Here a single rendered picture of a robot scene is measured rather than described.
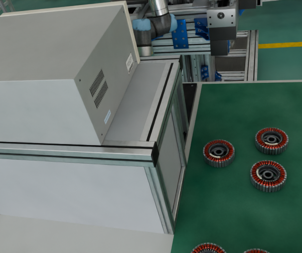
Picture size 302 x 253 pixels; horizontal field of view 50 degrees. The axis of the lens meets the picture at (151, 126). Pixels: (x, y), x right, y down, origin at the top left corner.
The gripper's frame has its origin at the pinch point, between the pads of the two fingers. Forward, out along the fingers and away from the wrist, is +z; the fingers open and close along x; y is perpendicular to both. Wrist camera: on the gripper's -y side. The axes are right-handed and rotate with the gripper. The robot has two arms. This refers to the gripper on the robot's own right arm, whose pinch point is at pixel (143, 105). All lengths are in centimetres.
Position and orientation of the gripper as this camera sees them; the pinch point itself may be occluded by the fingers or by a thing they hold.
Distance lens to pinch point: 138.8
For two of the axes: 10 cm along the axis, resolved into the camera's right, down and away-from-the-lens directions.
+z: 0.4, 9.7, 2.4
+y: 3.0, -2.4, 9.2
